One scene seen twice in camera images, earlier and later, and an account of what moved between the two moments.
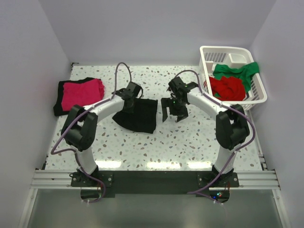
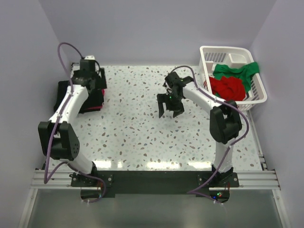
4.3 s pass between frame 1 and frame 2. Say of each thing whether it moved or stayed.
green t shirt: stayed
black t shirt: moved
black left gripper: moved
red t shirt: stayed
